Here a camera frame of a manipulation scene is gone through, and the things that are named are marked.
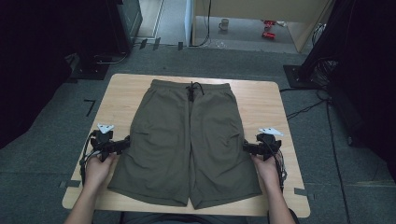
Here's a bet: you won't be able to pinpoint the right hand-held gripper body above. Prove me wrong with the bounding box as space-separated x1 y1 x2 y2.
255 126 285 162

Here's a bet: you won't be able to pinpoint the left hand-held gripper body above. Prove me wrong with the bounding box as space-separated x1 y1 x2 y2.
90 122 125 162

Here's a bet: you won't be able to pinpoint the olive green shorts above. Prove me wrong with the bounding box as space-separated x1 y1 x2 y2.
106 78 263 210

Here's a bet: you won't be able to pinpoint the person's right hand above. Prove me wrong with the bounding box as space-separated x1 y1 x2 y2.
250 153 282 189

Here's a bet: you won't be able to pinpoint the person's left hand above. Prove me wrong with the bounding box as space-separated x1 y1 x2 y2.
83 152 120 191

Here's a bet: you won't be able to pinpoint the black angled floor tape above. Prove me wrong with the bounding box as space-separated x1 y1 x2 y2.
83 99 97 118

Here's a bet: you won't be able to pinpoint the grey floor tape strip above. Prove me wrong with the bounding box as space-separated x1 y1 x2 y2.
58 179 82 189
293 187 316 201

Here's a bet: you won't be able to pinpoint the black stand with square base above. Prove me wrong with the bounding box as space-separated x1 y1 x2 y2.
68 50 130 81

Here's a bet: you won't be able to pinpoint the person's dark clothing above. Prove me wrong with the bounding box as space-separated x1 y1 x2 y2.
119 210 273 224

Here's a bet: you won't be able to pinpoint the dark curtain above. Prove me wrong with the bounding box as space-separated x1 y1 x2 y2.
323 0 396 185
0 0 108 149

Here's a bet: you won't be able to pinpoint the black equipment cabinet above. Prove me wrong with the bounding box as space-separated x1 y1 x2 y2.
104 0 145 54

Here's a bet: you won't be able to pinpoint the grey mug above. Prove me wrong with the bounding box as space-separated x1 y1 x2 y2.
218 18 231 33

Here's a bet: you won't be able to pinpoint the beige wooden partition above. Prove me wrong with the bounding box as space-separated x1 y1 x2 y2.
184 0 335 54

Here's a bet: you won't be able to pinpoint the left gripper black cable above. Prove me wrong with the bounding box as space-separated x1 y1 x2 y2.
78 132 101 188

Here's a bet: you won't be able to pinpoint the right gripper cable bundle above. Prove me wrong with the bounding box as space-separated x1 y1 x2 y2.
270 148 288 192

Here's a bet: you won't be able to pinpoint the long black floor cable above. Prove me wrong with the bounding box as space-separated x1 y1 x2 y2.
324 101 352 224

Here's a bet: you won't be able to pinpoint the black stand with cable bundle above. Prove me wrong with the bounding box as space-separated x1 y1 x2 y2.
282 22 340 91

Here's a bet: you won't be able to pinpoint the black hanging cable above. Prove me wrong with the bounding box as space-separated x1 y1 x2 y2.
189 0 213 49

